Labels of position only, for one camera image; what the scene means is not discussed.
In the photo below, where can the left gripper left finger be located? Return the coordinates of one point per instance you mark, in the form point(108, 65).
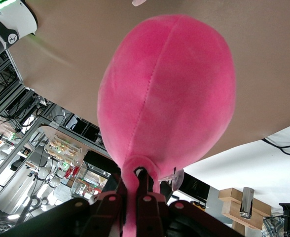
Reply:
point(103, 217)

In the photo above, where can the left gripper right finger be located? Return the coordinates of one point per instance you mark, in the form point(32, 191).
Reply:
point(150, 217)

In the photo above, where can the round pink plush toy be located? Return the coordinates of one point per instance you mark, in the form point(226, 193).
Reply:
point(164, 98)

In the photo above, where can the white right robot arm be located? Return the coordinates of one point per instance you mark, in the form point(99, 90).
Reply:
point(9, 22)

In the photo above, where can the white shelf rack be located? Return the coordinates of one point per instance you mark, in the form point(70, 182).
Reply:
point(61, 148)

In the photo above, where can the wooden block stand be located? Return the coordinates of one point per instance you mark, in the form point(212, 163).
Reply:
point(231, 197)

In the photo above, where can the shiny metal cylinder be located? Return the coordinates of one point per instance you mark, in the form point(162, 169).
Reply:
point(246, 202)

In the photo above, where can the plaid cloth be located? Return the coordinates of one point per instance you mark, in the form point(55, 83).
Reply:
point(273, 225)

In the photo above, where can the brown table cloth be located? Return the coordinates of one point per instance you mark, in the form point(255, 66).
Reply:
point(73, 61)

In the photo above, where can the white and pink plush dog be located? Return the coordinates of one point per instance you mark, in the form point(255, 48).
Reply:
point(138, 2)

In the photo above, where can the aluminium lab frame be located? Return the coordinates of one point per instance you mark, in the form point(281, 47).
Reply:
point(14, 153)

